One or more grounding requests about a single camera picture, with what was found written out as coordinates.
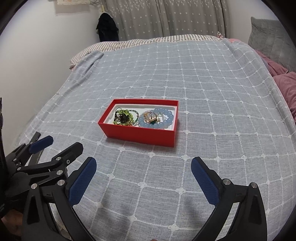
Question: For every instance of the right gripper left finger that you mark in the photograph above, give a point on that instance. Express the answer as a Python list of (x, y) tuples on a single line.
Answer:
[(65, 192)]

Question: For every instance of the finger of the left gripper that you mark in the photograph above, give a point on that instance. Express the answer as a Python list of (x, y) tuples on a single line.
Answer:
[(41, 144), (69, 155)]

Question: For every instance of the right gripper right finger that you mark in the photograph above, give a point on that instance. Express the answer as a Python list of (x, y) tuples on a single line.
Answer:
[(249, 222)]

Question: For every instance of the red jewelry box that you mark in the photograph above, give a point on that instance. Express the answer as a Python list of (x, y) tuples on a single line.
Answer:
[(150, 136)]

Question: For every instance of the person's hand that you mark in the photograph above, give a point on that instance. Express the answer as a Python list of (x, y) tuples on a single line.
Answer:
[(11, 226)]

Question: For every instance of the white foam box insert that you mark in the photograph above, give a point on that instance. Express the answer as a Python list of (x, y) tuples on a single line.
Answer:
[(156, 116)]

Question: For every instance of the striped bed sheet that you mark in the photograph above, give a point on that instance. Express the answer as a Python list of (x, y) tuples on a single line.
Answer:
[(110, 46)]

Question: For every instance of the grey checked bedspread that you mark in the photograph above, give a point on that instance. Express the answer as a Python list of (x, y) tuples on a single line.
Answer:
[(231, 114)]

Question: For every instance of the black garment hanging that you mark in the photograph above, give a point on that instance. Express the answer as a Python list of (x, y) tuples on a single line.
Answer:
[(107, 28)]

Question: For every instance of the pink pillow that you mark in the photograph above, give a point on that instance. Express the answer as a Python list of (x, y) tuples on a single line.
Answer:
[(285, 81)]

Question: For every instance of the grey dotted curtain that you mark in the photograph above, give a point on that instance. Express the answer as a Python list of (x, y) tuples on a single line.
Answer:
[(151, 19)]

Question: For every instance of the grey quilted pillow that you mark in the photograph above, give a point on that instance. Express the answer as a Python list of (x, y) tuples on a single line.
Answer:
[(270, 38)]

